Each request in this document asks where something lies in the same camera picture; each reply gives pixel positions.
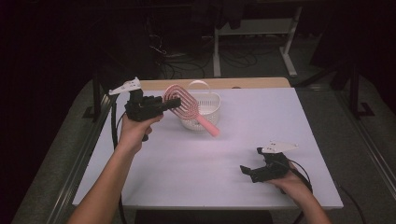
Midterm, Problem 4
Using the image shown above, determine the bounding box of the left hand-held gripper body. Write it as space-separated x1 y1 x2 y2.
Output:
107 77 164 122

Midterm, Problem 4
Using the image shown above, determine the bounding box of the black floor cable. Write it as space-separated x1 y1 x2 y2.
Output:
337 184 368 224

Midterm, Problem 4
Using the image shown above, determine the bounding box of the white plastic basket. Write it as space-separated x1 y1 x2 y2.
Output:
179 79 222 132

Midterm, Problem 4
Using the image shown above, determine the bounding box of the person's right hand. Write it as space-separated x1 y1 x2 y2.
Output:
266 161 313 208

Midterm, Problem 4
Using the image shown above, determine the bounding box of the metal floor rail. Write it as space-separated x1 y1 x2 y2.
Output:
337 90 396 201
46 92 117 224

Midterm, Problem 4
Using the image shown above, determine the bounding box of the person's left hand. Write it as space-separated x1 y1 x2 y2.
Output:
117 113 164 155

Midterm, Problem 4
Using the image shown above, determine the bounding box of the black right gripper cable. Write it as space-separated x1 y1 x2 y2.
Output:
281 158 314 224

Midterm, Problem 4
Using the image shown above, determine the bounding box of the black metal stand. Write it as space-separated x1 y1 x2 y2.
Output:
347 61 376 121
81 70 105 123

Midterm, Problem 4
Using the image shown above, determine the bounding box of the tangle of floor cables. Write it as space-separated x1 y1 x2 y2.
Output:
145 15 260 79

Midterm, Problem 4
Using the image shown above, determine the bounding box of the white metal desk frame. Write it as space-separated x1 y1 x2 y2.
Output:
212 6 304 78

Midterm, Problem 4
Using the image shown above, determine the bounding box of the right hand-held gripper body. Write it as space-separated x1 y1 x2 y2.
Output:
249 140 300 184

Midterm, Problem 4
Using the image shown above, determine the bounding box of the pink hair brush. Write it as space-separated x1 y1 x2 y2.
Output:
163 83 221 138

